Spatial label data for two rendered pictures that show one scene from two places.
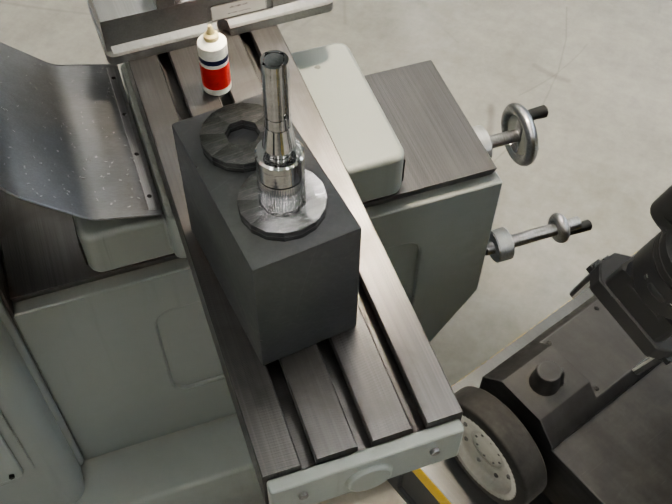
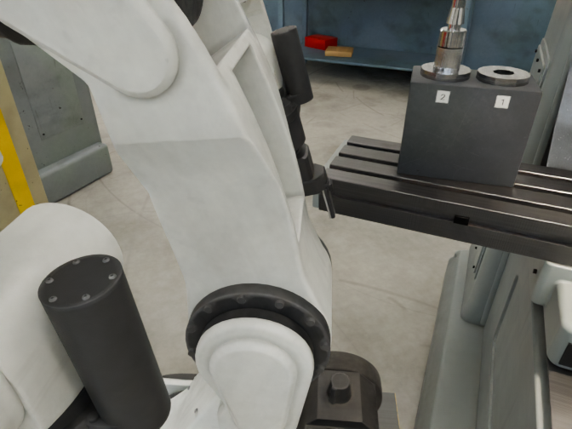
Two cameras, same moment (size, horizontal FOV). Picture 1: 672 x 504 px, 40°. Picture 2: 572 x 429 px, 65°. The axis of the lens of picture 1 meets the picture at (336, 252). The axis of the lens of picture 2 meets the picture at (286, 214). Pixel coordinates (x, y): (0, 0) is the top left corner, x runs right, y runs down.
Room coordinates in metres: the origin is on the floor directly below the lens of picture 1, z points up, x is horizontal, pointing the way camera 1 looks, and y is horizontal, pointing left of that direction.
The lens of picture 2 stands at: (0.95, -0.77, 1.35)
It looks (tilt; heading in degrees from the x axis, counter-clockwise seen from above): 33 degrees down; 134
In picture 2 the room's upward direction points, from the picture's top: straight up
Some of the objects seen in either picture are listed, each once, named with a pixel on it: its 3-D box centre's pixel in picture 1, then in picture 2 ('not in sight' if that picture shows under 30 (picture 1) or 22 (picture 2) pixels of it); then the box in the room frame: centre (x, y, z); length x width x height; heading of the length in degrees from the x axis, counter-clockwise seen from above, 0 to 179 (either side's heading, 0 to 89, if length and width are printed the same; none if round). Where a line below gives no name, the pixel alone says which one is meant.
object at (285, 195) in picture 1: (281, 178); (449, 51); (0.58, 0.05, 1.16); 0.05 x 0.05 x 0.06
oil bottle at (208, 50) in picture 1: (213, 57); not in sight; (0.95, 0.17, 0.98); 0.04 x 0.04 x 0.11
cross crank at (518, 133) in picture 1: (501, 139); not in sight; (1.15, -0.30, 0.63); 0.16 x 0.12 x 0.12; 110
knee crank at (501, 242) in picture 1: (539, 233); not in sight; (1.03, -0.37, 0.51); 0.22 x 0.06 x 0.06; 110
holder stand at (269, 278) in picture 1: (267, 224); (462, 122); (0.63, 0.08, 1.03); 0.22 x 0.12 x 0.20; 28
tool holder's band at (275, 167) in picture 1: (279, 154); (453, 31); (0.58, 0.05, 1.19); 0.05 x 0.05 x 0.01
